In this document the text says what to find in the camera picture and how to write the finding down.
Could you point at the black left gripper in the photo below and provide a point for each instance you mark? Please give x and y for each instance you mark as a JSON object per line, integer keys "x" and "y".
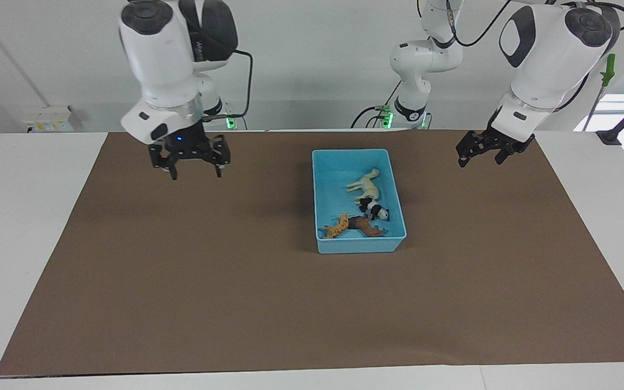
{"x": 501, "y": 141}

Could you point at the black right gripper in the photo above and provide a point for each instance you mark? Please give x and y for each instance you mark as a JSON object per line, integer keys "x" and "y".
{"x": 187, "y": 145}

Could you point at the cream horse toy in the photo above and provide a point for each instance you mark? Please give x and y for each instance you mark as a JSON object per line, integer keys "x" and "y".
{"x": 369, "y": 185}

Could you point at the brown table mat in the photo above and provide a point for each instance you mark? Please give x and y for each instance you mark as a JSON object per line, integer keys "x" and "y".
{"x": 236, "y": 309}

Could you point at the brown lion toy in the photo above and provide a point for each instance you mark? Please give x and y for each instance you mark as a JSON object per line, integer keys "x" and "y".
{"x": 369, "y": 226}

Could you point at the orange tiger toy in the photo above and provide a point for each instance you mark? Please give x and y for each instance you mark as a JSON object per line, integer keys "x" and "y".
{"x": 336, "y": 227}

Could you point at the black white panda toy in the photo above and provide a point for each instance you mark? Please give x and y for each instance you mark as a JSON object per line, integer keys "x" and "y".
{"x": 376, "y": 210}

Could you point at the light blue storage box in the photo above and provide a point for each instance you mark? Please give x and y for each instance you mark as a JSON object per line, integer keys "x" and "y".
{"x": 331, "y": 184}

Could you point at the white wall socket box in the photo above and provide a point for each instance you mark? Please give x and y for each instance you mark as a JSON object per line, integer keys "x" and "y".
{"x": 52, "y": 118}

